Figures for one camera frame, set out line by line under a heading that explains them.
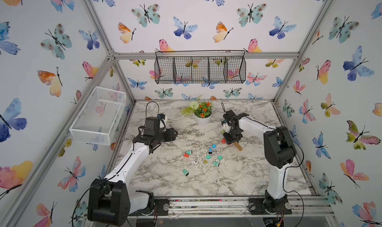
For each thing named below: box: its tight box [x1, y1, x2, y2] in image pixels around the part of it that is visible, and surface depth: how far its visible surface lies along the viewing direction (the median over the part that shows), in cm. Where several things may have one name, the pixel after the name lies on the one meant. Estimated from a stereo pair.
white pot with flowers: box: [180, 101, 214, 127], surface depth 98 cm
